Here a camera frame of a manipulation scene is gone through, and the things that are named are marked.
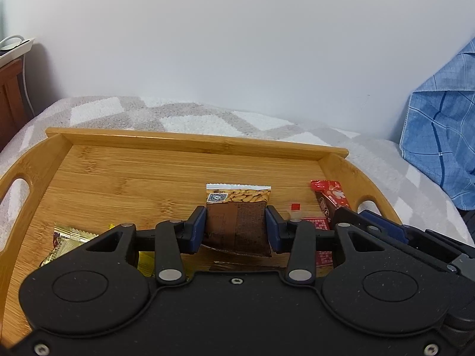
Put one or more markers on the small red label packet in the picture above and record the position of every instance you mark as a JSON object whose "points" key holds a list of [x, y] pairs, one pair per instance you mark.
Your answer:
{"points": [[295, 207]]}

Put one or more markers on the gold snack packet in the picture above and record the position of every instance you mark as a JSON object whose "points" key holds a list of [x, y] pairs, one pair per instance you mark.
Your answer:
{"points": [[70, 237]]}

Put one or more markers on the white power strip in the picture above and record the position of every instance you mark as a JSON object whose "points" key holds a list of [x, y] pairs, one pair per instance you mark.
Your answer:
{"points": [[15, 46]]}

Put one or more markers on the dark red wafer bar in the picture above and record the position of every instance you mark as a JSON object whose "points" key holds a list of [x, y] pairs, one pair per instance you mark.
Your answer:
{"points": [[332, 196]]}

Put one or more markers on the wooden tray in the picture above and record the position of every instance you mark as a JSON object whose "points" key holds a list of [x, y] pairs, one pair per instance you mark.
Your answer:
{"points": [[130, 178]]}

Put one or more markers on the yellow snack packet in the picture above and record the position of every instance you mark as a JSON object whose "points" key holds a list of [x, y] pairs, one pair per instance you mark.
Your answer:
{"points": [[145, 264]]}

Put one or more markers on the wooden bedside cabinet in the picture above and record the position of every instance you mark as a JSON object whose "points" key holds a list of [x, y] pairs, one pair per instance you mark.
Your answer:
{"points": [[11, 100]]}

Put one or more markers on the blue plaid cloth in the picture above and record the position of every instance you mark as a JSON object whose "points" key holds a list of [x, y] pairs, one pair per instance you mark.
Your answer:
{"points": [[441, 129]]}

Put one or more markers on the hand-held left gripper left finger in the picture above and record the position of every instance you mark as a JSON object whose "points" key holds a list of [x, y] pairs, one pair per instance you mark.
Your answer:
{"points": [[197, 228]]}

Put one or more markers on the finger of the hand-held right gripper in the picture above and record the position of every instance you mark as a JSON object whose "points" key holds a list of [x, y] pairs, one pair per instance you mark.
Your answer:
{"points": [[408, 249], [386, 226]]}

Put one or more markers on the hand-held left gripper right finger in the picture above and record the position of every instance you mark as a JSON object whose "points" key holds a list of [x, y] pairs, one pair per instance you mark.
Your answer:
{"points": [[271, 230]]}

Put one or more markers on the brown almond snack packet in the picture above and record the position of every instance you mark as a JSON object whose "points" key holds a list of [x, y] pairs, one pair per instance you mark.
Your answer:
{"points": [[237, 222]]}

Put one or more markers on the red gold-edged snack packet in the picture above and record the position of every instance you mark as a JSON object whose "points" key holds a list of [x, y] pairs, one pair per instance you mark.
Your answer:
{"points": [[315, 223]]}

